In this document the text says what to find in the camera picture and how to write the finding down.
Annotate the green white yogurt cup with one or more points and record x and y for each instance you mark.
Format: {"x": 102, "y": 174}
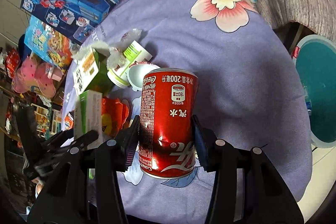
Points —
{"x": 135, "y": 53}

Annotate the green white small carton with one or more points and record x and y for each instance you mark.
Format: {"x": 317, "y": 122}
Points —
{"x": 87, "y": 116}

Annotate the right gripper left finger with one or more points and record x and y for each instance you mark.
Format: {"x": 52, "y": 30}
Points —
{"x": 113, "y": 156}

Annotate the pink butterfly wings toy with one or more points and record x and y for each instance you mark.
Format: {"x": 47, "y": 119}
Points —
{"x": 36, "y": 77}

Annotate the purple floral table cloth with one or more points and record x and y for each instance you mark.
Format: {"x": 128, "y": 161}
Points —
{"x": 249, "y": 94}

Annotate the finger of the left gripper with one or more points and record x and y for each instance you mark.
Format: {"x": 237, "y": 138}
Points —
{"x": 44, "y": 156}

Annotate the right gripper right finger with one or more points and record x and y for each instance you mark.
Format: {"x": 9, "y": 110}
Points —
{"x": 266, "y": 196}

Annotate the red orange snack bag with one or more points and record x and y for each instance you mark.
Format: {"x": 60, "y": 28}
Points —
{"x": 114, "y": 116}

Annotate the light blue cartoon toy box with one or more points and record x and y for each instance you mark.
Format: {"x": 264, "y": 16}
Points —
{"x": 50, "y": 45}

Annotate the green white pastry box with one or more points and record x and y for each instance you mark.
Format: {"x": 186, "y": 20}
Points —
{"x": 91, "y": 74}

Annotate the red cola can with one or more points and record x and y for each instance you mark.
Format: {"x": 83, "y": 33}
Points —
{"x": 166, "y": 147}

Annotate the white plastic cup lid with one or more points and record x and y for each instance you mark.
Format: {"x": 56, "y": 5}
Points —
{"x": 137, "y": 72}

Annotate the teal plastic trash basin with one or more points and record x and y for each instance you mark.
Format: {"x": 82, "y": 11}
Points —
{"x": 314, "y": 59}

